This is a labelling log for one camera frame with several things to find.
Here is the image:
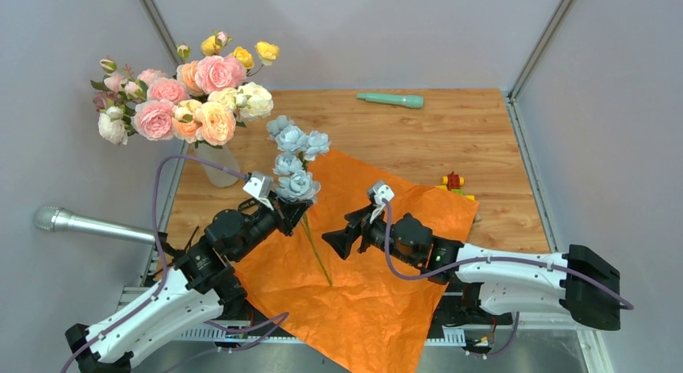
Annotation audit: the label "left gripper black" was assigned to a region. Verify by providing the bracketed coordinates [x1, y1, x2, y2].
[233, 190, 313, 261]

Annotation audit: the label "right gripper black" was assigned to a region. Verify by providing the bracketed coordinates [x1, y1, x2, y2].
[322, 205, 418, 268]

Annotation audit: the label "blue grey flower stem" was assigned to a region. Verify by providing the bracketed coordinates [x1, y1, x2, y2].
[265, 114, 334, 288]

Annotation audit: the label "orange yellow wrapping paper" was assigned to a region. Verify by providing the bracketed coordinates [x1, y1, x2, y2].
[235, 149, 478, 372]

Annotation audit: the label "yellow rose stem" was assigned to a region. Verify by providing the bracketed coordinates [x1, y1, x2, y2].
[200, 31, 280, 77]

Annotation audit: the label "large pink rose stem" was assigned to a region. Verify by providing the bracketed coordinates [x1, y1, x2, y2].
[132, 77, 190, 141]

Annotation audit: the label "pink white rose stem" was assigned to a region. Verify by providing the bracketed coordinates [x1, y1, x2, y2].
[176, 44, 205, 97]

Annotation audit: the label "peach cream rose stem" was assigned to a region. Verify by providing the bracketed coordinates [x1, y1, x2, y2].
[172, 99, 237, 147]

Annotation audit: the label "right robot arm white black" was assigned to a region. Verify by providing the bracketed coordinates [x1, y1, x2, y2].
[321, 205, 633, 331]

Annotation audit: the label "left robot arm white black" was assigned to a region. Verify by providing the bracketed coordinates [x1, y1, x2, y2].
[65, 193, 313, 372]

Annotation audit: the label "white ceramic vase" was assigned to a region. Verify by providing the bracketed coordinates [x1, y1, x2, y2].
[195, 143, 241, 188]

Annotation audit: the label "pink flowers in vase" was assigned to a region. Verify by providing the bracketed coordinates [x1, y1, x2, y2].
[89, 56, 147, 145]

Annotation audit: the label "pile of coloured toy blocks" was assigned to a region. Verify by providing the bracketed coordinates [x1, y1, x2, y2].
[437, 172, 476, 201]

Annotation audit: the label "small black tripod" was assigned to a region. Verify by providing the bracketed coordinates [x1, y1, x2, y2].
[158, 226, 199, 280]

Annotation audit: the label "teal handheld tool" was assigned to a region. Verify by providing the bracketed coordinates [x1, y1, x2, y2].
[355, 93, 424, 109]

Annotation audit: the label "silver microphone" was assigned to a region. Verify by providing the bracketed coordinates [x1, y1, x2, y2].
[33, 206, 155, 245]

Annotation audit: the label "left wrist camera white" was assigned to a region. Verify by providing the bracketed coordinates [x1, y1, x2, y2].
[242, 172, 274, 210]

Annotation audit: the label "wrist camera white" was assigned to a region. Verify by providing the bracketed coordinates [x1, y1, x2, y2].
[242, 172, 274, 210]
[367, 180, 395, 223]

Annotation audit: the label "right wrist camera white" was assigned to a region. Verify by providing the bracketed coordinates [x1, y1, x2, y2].
[367, 180, 395, 223]

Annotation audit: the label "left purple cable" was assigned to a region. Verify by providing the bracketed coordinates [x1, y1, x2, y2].
[60, 155, 252, 373]

